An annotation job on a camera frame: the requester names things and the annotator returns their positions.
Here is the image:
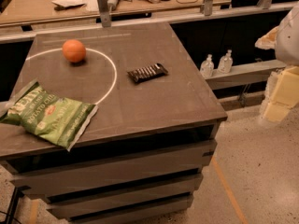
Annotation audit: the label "grey drawer cabinet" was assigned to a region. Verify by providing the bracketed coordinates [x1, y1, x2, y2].
[0, 23, 226, 224]

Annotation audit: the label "grey metal rail shelf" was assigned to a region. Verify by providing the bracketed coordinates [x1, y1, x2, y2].
[206, 60, 286, 90]

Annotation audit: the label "green jalapeno chip bag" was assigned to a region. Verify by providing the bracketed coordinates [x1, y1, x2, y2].
[0, 79, 98, 150]

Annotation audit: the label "orange fruit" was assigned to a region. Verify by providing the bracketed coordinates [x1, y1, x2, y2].
[62, 39, 86, 63]

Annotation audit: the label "right clear sanitizer bottle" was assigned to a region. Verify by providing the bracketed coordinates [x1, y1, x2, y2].
[218, 49, 233, 73]

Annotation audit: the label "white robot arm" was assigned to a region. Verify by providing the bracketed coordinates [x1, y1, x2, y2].
[255, 5, 299, 125]

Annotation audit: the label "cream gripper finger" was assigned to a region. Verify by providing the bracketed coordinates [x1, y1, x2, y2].
[263, 66, 299, 122]

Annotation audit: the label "black rxbar chocolate bar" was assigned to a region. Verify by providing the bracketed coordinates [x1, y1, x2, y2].
[127, 63, 168, 84]

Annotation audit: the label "grey metal bracket post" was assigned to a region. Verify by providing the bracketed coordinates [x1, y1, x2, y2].
[97, 0, 111, 27]

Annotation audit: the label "white paper sheets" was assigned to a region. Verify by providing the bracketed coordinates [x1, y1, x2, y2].
[52, 0, 99, 11]

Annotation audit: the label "left clear sanitizer bottle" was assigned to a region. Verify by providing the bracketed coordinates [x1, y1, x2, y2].
[200, 54, 214, 78]

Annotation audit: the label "clear sanitizer bottle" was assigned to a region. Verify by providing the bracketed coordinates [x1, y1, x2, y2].
[200, 54, 214, 78]
[218, 49, 233, 73]

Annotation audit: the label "wooden background desk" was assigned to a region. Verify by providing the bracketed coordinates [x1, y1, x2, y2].
[0, 0, 232, 30]

